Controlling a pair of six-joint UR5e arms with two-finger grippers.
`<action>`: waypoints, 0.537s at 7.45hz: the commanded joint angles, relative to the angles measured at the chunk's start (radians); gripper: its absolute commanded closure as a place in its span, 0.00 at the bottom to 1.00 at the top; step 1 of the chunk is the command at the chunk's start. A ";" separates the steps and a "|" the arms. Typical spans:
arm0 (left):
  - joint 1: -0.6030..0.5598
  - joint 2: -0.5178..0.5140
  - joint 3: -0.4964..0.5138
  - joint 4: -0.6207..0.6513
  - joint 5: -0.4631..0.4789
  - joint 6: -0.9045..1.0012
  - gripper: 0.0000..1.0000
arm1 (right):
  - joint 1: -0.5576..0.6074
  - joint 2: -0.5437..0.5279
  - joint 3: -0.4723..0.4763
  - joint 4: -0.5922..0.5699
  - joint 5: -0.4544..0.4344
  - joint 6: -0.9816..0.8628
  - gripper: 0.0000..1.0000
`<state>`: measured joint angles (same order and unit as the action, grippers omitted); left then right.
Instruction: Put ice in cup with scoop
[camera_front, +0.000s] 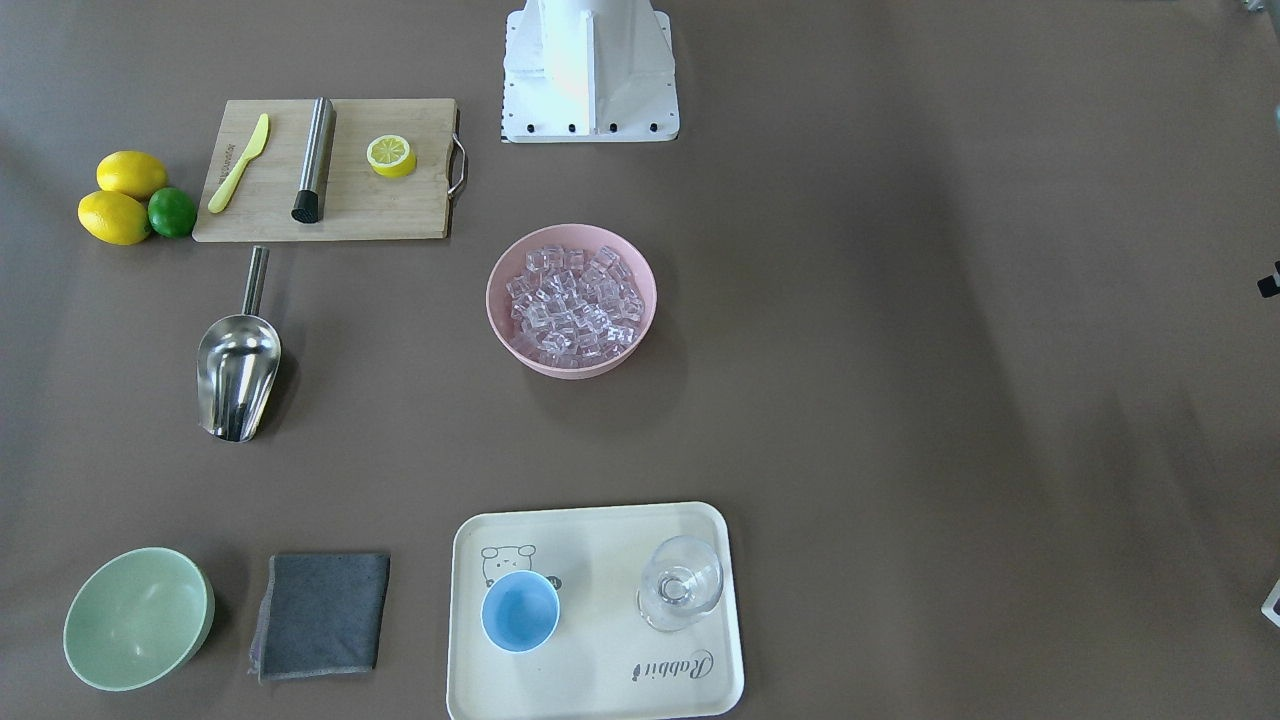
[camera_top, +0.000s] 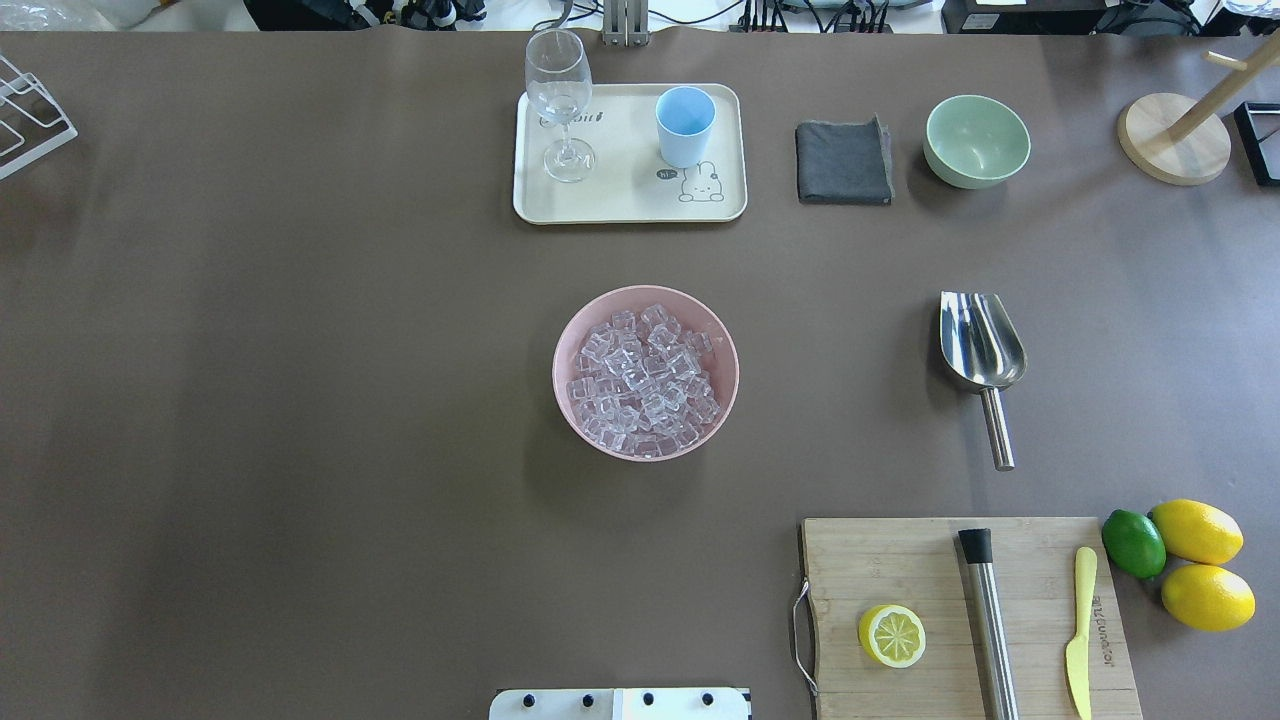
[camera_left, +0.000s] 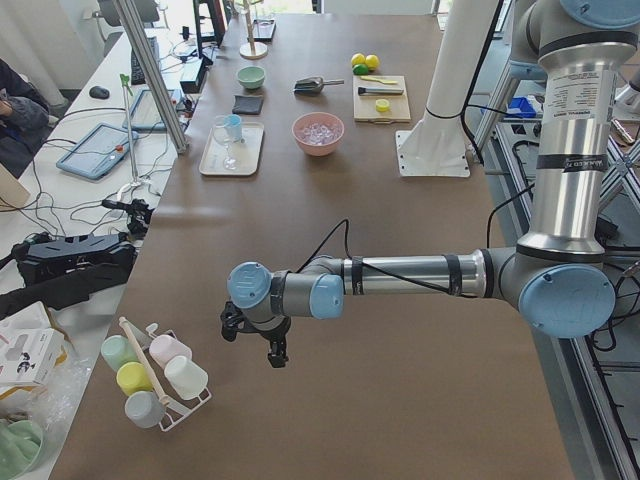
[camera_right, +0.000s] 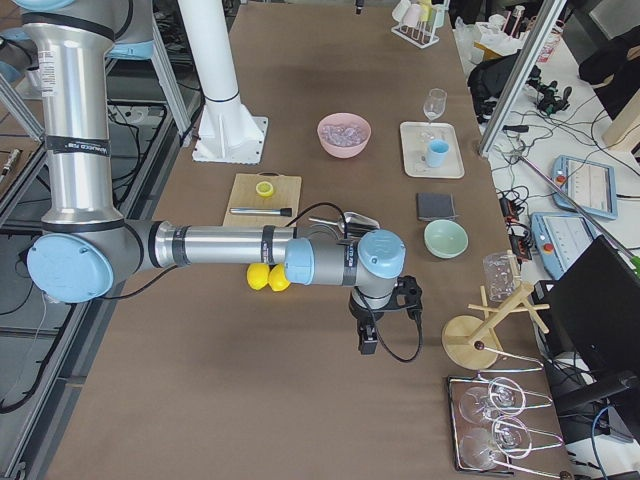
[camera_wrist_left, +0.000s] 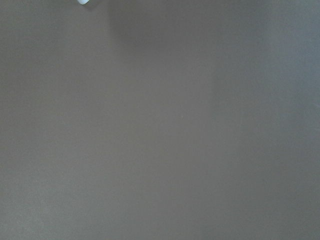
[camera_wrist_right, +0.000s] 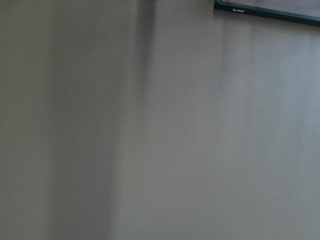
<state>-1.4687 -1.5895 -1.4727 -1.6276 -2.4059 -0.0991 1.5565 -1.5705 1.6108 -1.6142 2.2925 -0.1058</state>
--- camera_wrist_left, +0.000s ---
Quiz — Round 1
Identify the white wire cup rack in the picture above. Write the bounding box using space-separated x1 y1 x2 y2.
77 0 90 5

